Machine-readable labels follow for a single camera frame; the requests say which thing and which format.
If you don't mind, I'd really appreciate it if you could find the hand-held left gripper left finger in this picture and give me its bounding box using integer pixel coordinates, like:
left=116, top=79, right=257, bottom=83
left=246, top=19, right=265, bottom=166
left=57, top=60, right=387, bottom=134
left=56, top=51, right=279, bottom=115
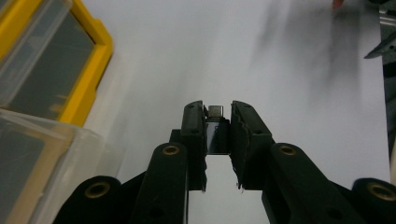
left=169, top=100, right=209, bottom=192

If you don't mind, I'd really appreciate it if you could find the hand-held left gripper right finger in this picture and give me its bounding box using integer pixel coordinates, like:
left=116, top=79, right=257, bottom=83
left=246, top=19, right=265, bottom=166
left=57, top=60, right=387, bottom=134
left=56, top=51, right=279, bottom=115
left=230, top=100, right=277, bottom=191

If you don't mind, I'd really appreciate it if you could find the yellow drawer organizer cabinet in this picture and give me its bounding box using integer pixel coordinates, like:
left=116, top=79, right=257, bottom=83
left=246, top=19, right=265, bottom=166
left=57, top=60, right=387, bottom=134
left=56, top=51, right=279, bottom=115
left=0, top=0, right=114, bottom=128

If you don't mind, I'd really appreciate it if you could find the transparent storage drawer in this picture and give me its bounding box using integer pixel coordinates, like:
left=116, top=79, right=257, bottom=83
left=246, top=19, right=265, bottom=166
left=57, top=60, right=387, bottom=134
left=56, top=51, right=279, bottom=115
left=0, top=107, right=123, bottom=224

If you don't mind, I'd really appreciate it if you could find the black stand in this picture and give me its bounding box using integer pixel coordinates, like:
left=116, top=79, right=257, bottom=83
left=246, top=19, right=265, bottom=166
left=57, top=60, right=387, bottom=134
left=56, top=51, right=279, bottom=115
left=363, top=31, right=396, bottom=60

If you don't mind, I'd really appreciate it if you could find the aluminium rail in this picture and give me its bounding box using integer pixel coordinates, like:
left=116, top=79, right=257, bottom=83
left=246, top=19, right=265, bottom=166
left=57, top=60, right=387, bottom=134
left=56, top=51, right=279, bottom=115
left=378, top=0, right=396, bottom=27

